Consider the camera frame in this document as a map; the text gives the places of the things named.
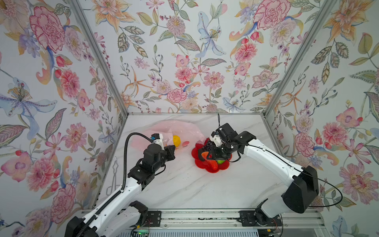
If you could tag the pink plastic bag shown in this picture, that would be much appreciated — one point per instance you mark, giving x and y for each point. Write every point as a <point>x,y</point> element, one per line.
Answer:
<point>189,133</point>

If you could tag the yellow bell pepper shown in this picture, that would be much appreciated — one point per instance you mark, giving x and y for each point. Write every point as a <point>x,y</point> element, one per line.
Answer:
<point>176,141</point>

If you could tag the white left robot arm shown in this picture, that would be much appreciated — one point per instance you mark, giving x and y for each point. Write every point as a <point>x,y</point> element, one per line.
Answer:
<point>124,192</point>

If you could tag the red flower-shaped plate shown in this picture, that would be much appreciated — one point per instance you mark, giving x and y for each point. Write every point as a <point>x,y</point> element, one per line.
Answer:
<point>210,166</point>

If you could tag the red orange pepper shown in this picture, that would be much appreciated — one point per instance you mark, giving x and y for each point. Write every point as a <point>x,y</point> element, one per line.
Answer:
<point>206,156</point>

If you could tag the aluminium frame post right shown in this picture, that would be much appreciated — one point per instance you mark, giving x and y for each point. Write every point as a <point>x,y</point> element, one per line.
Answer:
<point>324,11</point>

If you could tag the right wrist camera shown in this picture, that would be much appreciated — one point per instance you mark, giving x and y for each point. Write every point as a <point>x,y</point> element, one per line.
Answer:
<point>216,139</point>

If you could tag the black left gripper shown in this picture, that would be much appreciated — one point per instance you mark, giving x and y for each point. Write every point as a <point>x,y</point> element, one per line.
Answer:
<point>170,154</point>

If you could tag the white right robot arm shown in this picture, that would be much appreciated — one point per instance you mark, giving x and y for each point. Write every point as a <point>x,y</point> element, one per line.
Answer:
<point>302,182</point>

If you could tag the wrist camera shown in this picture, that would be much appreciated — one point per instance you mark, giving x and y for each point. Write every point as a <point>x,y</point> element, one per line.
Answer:
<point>157,138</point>
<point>216,139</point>

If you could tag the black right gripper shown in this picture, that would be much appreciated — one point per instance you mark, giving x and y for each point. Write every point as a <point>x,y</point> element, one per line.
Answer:
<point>213,150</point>

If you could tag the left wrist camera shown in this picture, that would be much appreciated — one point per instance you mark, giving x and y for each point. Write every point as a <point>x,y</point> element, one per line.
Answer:
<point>157,138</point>

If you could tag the aluminium frame post left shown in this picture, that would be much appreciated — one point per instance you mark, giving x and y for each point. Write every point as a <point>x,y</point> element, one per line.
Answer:
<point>88,33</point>

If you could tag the aluminium frame post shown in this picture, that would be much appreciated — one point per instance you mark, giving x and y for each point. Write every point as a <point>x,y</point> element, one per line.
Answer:
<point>88,33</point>
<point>324,11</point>

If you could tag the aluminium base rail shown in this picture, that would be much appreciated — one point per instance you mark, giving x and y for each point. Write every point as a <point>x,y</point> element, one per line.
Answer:
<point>225,223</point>

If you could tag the dark purple grape bunch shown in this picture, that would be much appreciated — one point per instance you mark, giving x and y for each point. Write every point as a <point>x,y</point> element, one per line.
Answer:
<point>209,145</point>

